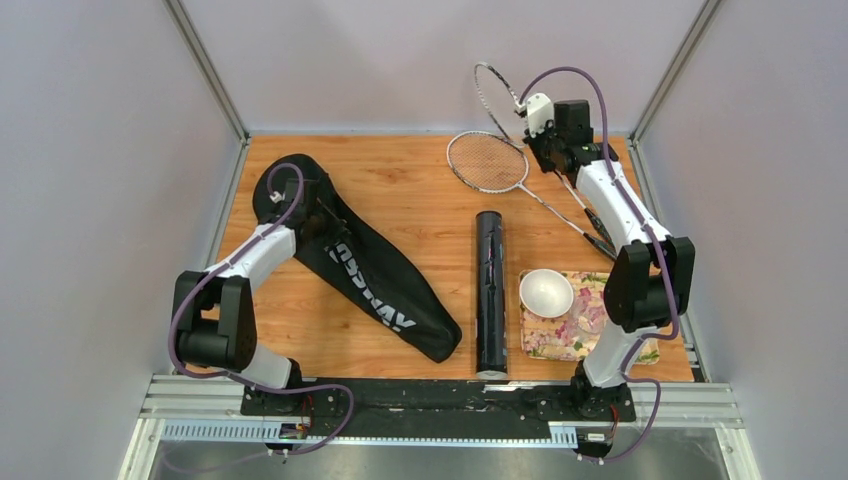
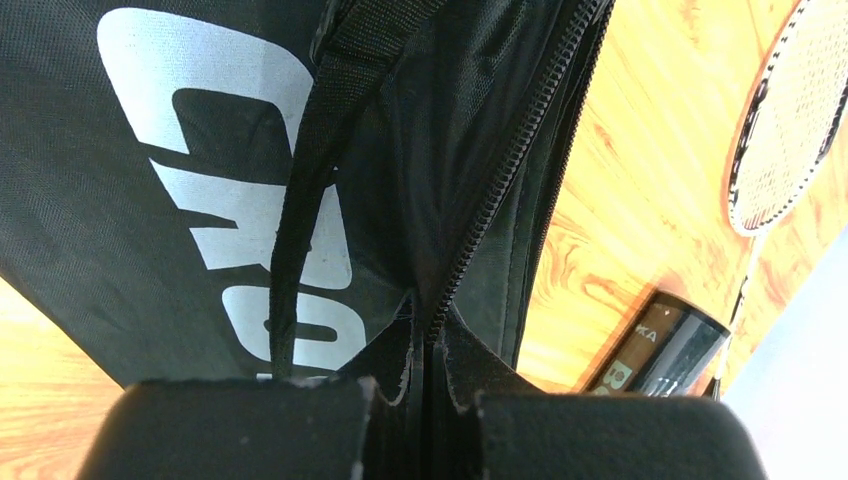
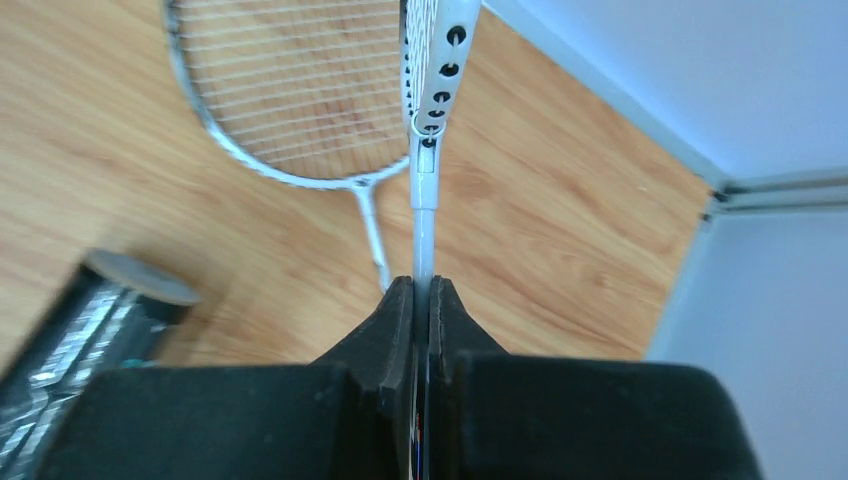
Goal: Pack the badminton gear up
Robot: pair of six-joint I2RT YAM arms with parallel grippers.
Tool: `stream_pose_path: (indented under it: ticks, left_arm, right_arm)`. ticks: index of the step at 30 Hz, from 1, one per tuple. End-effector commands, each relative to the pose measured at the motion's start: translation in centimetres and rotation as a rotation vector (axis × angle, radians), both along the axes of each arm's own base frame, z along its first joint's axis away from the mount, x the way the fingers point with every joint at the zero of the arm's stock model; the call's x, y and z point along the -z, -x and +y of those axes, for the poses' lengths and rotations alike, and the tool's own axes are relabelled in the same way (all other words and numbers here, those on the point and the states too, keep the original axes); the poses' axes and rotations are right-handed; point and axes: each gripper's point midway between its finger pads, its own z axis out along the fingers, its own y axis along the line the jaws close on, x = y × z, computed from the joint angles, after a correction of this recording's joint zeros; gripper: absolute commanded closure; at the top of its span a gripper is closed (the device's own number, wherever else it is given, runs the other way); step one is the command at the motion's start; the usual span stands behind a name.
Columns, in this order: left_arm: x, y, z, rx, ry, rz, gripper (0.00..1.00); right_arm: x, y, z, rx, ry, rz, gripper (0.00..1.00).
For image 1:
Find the black Crossway racket bag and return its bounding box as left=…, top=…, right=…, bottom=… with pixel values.
left=252, top=153, right=462, bottom=363

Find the silver badminton racket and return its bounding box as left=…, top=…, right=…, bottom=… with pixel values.
left=446, top=131, right=616, bottom=260
left=473, top=61, right=612, bottom=247

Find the black shuttlecock tube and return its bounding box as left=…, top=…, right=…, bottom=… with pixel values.
left=475, top=210, right=508, bottom=380

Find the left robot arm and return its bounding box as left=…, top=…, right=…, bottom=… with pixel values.
left=168, top=200, right=344, bottom=415

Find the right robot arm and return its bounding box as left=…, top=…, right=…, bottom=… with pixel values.
left=518, top=94, right=695, bottom=419

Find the white bowl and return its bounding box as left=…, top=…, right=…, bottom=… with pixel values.
left=519, top=269, right=575, bottom=318

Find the clear glass cup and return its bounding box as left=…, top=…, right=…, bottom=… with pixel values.
left=571, top=297, right=608, bottom=335

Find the floral tray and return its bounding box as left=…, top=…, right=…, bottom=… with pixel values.
left=518, top=270, right=661, bottom=366

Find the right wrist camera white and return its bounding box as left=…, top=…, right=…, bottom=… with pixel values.
left=515, top=93, right=555, bottom=138

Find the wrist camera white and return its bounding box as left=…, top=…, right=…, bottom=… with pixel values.
left=515, top=93, right=555, bottom=138
left=269, top=190, right=288, bottom=205

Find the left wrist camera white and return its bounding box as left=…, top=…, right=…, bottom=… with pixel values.
left=269, top=190, right=288, bottom=205

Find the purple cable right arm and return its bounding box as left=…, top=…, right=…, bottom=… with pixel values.
left=518, top=66, right=682, bottom=463

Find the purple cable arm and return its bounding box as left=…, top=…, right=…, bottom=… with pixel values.
left=518, top=66, right=682, bottom=463
left=165, top=162, right=356, bottom=458

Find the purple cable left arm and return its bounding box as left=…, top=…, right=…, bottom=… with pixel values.
left=165, top=162, right=356, bottom=458

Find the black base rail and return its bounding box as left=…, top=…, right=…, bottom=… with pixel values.
left=240, top=378, right=636, bottom=440

